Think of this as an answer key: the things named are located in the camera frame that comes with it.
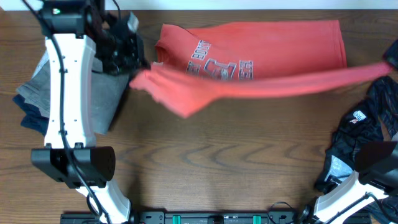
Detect red printed t-shirt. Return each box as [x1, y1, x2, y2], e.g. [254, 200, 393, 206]
[130, 20, 391, 118]

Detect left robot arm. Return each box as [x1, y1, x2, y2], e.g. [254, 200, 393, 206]
[31, 1, 149, 223]

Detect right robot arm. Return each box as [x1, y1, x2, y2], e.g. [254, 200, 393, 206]
[295, 76, 397, 223]

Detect folded grey shorts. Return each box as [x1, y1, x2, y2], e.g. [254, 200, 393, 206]
[17, 53, 129, 135]

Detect black patterned garment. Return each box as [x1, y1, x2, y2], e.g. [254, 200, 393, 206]
[315, 77, 397, 194]

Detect folded navy blue garment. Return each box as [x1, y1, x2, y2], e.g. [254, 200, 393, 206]
[12, 95, 49, 136]

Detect black mounting rail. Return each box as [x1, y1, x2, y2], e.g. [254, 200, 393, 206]
[60, 211, 372, 224]

